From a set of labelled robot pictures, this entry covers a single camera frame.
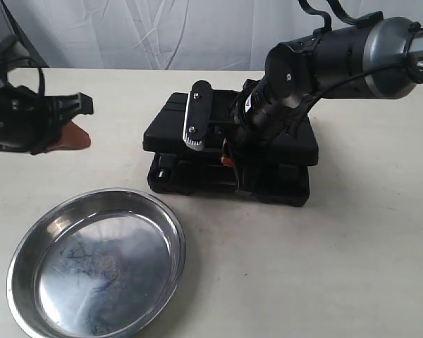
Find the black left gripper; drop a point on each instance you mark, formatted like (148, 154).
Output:
(34, 124)

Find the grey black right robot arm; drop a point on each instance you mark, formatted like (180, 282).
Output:
(382, 60)

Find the dark vertical pole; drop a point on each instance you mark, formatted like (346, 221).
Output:
(17, 30)

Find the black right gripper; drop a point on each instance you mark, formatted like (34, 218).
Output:
(247, 122)

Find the round stainless steel tray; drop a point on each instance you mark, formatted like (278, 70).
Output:
(101, 264)

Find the white backdrop curtain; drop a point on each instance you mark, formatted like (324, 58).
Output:
(160, 35)

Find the black plastic tool case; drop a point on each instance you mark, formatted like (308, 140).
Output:
(275, 174)

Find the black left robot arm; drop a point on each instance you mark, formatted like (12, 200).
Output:
(13, 55)

